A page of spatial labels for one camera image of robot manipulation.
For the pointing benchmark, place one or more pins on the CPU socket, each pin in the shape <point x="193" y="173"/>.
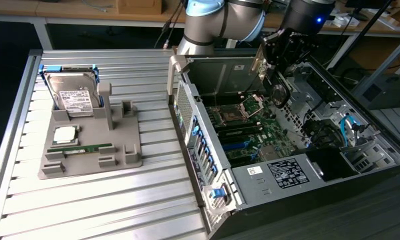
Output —
<point x="232" y="115"/>

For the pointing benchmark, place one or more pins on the green RAM stick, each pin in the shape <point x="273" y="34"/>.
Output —
<point x="86" y="149"/>

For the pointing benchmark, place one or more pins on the graphics card with metal bracket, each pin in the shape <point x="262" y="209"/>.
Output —
<point x="281" y="93"/>

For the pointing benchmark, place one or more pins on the grey plastic parts rack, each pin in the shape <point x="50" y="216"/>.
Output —
<point x="119" y="140"/>

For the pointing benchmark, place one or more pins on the black slanted pole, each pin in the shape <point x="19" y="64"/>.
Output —
<point x="370" y="23"/>

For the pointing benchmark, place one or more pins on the silver CPU chip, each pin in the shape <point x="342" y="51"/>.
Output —
<point x="66" y="135"/>

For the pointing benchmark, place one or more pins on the blue expansion slot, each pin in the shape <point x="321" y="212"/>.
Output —
<point x="238" y="145"/>

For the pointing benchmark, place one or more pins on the green motherboard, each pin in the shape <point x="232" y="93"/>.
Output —
<point x="273" y="130"/>

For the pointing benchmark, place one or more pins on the blue case latch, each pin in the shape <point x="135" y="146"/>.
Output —
<point x="217" y="194"/>

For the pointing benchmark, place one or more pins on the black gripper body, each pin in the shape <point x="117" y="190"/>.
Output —
<point x="308" y="15"/>

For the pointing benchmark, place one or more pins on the open black PC case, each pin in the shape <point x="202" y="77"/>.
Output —
<point x="321" y="212"/>

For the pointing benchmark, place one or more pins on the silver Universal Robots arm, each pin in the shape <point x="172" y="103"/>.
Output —
<point x="217" y="22"/>

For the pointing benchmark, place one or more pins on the grey computer tower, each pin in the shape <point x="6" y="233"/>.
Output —
<point x="388" y="92"/>

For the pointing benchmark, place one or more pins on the white tape roll box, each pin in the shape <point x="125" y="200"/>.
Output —
<point x="349" y="22"/>

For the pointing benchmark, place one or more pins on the black monitor stand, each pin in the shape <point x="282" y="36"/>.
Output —
<point x="358" y="13"/>

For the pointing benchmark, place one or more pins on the black RAM slot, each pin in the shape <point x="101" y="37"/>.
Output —
<point x="240" y="129"/>
<point x="244" y="135"/>

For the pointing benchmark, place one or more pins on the grey power supply unit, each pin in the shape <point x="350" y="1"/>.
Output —
<point x="250" y="185"/>

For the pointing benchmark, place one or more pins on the square chipset heatsink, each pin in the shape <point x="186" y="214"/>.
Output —
<point x="269" y="153"/>

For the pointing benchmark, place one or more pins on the perforated metal disk bay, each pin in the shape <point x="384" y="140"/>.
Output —
<point x="304" y="100"/>

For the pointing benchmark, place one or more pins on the long wooden desk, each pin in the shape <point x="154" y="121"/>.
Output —
<point x="70" y="10"/>

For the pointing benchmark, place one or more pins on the metal socket cover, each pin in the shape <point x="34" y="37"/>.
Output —
<point x="253" y="105"/>

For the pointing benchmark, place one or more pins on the aluminium profile frame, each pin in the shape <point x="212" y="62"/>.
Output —
<point x="392" y="58"/>

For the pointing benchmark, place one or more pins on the large cardboard box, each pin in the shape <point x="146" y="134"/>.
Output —
<point x="137" y="6"/>

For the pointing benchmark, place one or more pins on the hard disk in blue caddy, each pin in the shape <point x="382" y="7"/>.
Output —
<point x="73" y="87"/>

